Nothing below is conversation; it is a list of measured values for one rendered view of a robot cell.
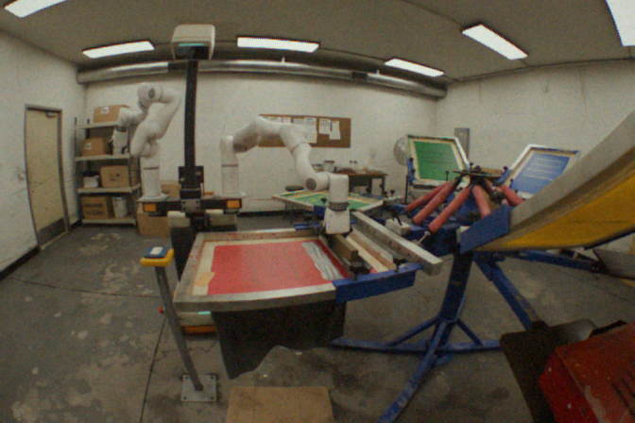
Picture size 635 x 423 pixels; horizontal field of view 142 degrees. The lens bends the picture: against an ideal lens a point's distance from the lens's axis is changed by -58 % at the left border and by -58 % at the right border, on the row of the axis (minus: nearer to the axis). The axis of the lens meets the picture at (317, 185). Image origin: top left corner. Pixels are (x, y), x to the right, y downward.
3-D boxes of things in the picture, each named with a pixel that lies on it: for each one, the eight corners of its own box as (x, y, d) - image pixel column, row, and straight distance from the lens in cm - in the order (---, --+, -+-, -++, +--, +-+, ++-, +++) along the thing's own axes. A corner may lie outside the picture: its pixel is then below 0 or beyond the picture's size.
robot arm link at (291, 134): (253, 129, 120) (274, 130, 130) (276, 165, 111) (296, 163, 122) (274, 104, 112) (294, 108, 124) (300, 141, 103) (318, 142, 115)
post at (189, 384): (180, 401, 177) (126, 263, 115) (183, 375, 189) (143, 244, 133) (216, 401, 172) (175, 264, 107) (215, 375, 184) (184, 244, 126)
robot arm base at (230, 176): (219, 191, 151) (218, 164, 148) (240, 190, 151) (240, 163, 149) (218, 196, 135) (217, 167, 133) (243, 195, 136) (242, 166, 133)
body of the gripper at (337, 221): (346, 202, 107) (344, 228, 110) (322, 203, 103) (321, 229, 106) (353, 207, 100) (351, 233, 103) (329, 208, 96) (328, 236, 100)
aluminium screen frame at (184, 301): (176, 312, 81) (173, 301, 78) (198, 239, 131) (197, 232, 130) (413, 281, 96) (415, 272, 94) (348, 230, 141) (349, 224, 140)
